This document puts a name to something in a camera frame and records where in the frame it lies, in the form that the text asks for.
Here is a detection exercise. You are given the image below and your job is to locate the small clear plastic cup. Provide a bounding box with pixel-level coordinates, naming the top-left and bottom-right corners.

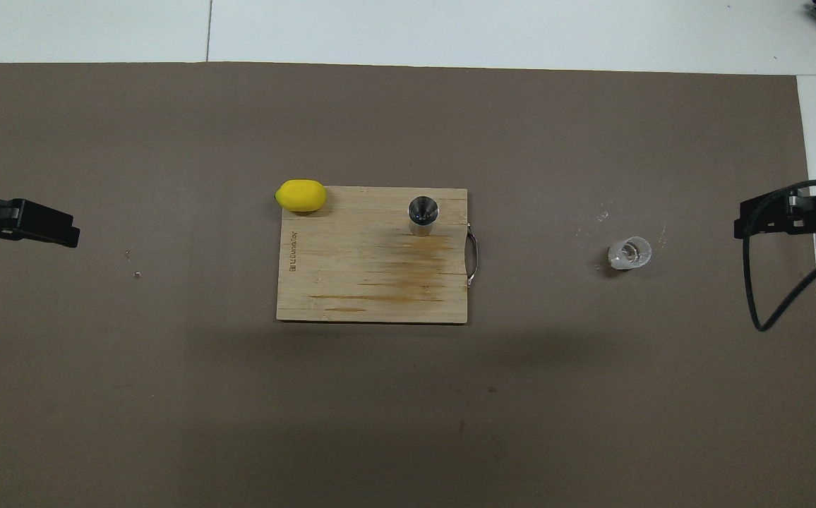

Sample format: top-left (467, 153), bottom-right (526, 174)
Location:
top-left (606, 235), bottom-right (654, 272)

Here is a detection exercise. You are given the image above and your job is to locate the steel double jigger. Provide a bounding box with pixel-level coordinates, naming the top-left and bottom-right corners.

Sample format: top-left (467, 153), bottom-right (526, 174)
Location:
top-left (408, 195), bottom-right (440, 238)

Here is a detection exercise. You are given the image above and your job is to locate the yellow lemon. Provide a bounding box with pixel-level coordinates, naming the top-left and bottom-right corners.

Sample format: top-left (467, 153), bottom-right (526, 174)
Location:
top-left (275, 179), bottom-right (328, 213)

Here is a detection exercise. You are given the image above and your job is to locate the wooden cutting board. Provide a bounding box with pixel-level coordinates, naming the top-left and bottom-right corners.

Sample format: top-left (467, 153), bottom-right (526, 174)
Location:
top-left (276, 186), bottom-right (481, 325)

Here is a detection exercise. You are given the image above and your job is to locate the brown table mat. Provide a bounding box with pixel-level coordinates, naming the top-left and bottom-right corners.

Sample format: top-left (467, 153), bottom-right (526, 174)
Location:
top-left (0, 62), bottom-right (816, 508)

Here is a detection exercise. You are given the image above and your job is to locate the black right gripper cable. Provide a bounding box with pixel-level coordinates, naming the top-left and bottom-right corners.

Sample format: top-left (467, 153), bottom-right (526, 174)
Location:
top-left (740, 179), bottom-right (816, 333)

